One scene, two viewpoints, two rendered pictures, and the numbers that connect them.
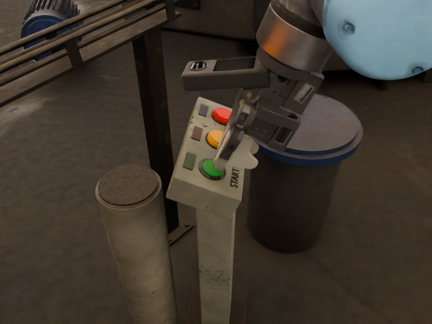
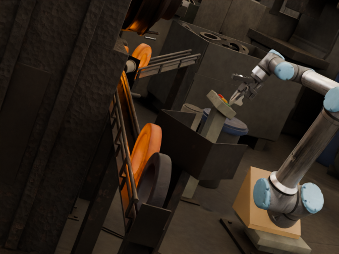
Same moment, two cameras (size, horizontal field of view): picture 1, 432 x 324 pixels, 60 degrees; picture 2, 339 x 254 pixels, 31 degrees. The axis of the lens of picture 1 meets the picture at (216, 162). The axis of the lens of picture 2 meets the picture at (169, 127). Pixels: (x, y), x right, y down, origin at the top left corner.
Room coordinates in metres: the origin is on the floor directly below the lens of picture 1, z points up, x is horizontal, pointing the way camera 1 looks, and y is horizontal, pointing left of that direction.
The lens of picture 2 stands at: (-2.46, 1.54, 1.22)
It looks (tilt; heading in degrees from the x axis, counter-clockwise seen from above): 15 degrees down; 337
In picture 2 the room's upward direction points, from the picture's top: 22 degrees clockwise
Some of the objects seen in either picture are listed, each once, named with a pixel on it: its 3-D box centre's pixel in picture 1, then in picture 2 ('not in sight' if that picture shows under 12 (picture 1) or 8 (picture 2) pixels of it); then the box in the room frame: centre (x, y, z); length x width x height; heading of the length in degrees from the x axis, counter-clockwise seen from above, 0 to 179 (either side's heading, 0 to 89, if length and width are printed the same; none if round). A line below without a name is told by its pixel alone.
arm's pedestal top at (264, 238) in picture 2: not in sight; (272, 231); (0.08, -0.34, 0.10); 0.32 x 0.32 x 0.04; 89
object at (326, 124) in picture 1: (292, 176); (212, 148); (0.86, -0.23, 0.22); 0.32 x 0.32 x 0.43
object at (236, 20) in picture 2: not in sight; (232, 46); (3.79, -1.51, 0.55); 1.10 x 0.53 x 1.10; 13
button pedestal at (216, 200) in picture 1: (216, 246); (204, 147); (0.53, 0.00, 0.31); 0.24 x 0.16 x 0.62; 173
